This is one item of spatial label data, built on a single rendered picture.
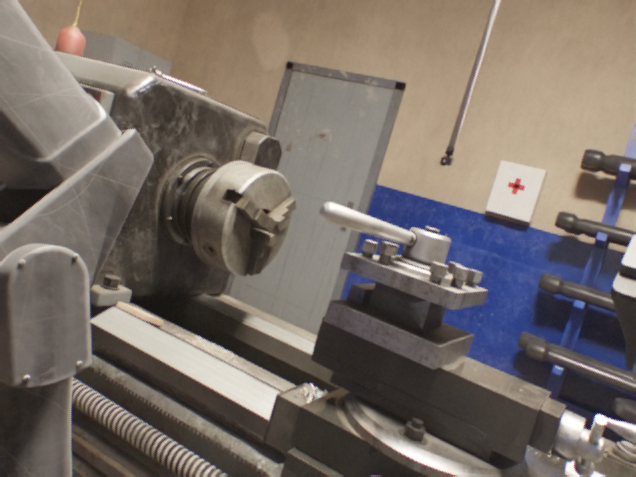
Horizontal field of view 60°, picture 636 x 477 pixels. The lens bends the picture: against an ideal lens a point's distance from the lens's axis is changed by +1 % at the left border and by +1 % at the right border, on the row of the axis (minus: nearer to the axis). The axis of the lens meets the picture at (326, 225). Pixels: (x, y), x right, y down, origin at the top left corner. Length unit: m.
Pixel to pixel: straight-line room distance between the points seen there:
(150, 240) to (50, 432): 0.96
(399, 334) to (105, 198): 0.48
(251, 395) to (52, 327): 0.71
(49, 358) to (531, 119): 3.99
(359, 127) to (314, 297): 1.42
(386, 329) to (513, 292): 3.36
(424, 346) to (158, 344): 0.57
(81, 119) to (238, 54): 5.03
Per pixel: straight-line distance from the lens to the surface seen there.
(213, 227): 1.16
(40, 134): 0.33
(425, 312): 0.75
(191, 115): 1.30
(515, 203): 3.97
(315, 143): 4.63
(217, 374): 1.04
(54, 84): 0.34
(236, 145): 1.43
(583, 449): 0.77
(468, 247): 4.13
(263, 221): 1.19
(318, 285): 4.50
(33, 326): 0.31
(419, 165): 4.29
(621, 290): 0.37
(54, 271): 0.31
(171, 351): 1.10
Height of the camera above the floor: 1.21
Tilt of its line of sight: 4 degrees down
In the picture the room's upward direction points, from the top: 17 degrees clockwise
